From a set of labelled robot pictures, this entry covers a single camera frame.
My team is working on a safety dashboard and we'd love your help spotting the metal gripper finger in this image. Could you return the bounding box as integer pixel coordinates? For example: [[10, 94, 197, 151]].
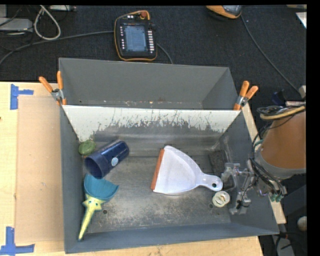
[[228, 191, 252, 216], [220, 162, 242, 190]]

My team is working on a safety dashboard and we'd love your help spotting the black sponge block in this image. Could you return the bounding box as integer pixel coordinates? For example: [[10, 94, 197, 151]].
[[208, 149, 227, 176]]

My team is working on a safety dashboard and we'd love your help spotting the cream round knob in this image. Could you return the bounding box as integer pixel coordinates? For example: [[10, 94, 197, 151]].
[[212, 190, 231, 208]]

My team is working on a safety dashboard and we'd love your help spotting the white dustpan with orange edge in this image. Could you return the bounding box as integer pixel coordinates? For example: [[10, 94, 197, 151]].
[[150, 145, 224, 196]]

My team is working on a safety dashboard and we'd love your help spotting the grey metal bin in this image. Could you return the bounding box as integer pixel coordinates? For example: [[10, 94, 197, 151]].
[[58, 57, 281, 254]]

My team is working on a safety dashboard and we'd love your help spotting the dark blue cup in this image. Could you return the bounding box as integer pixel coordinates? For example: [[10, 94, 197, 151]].
[[84, 139, 130, 180]]

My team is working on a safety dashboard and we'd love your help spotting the green round stone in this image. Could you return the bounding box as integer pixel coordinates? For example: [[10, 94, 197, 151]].
[[78, 139, 97, 156]]

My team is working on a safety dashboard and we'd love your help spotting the pale brown cardboard board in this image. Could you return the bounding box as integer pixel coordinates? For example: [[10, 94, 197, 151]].
[[14, 95, 65, 245]]

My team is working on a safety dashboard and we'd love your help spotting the blue scoop with yellow handle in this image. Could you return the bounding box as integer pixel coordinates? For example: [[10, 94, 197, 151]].
[[77, 173, 120, 242]]

